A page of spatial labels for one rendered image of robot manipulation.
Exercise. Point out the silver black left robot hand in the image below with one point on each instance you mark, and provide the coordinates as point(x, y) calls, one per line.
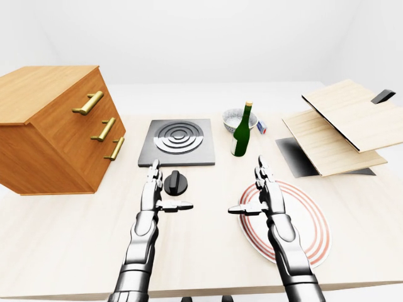
point(149, 196)

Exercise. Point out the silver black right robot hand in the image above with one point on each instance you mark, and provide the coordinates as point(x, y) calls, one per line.
point(272, 198)

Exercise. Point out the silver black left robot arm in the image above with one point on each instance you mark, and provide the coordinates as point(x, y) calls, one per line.
point(138, 251)

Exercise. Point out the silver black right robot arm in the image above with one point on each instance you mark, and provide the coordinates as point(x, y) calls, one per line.
point(291, 248)

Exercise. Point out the round black stove knob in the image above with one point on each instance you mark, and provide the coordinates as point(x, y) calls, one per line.
point(175, 183)

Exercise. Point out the flat dark stove plate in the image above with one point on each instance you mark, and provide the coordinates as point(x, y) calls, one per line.
point(148, 154)

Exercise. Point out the white plate with red rings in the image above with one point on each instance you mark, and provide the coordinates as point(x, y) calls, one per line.
point(310, 226)

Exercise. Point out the small wooden drawer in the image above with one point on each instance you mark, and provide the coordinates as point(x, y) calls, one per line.
point(100, 168)

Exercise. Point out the green glass bottle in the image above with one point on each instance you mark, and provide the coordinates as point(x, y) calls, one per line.
point(241, 135)

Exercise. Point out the small blue white box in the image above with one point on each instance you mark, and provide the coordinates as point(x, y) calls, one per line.
point(261, 127)

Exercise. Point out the medium wooden drawer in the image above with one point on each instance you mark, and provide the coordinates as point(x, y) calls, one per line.
point(82, 148)

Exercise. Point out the patterned white bowl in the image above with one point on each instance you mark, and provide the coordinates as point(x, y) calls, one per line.
point(232, 117)

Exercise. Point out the small dark shape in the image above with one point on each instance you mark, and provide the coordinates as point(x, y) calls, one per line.
point(226, 299)
point(186, 299)

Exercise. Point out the pale wooden board black edge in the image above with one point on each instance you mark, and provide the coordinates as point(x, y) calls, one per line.
point(352, 116)

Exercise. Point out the large wooden drawer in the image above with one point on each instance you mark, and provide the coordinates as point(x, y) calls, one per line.
point(66, 94)

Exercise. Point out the black block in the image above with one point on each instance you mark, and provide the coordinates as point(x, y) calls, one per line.
point(382, 97)

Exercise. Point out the wooden cabinet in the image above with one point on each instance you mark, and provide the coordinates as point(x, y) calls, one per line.
point(19, 100)

